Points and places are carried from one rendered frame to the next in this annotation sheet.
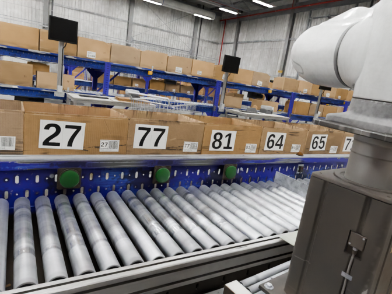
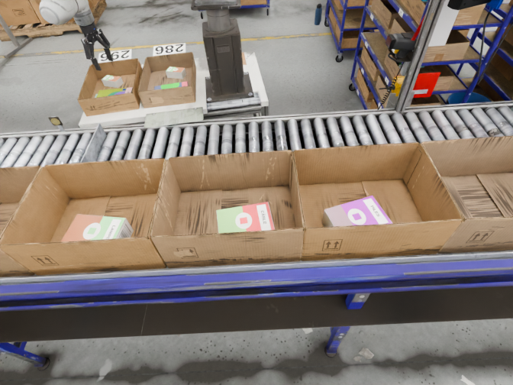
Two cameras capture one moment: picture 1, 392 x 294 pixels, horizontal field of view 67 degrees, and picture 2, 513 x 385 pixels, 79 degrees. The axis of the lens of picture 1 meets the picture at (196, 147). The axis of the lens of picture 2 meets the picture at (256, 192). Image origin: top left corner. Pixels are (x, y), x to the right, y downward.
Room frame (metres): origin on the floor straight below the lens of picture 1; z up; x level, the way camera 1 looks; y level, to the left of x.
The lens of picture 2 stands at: (1.90, 0.60, 1.70)
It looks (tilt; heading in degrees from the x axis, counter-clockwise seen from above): 50 degrees down; 215
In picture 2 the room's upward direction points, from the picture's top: 5 degrees counter-clockwise
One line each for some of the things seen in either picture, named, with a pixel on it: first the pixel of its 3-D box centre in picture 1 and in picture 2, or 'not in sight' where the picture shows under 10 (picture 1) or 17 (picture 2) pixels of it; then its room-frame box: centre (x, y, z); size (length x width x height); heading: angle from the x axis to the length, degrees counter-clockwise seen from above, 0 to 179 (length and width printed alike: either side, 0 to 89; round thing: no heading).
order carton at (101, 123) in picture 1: (73, 128); (362, 199); (1.26, 0.54, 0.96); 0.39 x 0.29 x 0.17; 123
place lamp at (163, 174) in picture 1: (163, 175); not in sight; (1.27, 0.13, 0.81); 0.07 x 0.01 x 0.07; 123
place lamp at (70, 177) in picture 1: (69, 179); not in sight; (1.06, 0.46, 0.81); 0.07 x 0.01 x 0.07; 123
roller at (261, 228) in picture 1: (231, 210); (198, 162); (1.20, -0.19, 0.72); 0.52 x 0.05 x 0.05; 33
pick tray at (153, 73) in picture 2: not in sight; (169, 79); (0.78, -0.70, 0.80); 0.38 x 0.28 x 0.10; 38
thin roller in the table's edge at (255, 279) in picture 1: (274, 270); (233, 105); (0.77, -0.28, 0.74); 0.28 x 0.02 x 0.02; 129
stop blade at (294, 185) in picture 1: (307, 193); (88, 163); (1.46, -0.61, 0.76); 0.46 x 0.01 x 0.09; 33
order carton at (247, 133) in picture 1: (218, 134); (102, 215); (1.69, -0.12, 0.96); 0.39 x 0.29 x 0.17; 123
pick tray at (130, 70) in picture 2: not in sight; (114, 85); (0.98, -0.94, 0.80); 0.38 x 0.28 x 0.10; 40
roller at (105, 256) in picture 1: (92, 228); (326, 154); (0.88, 0.30, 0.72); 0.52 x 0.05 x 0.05; 33
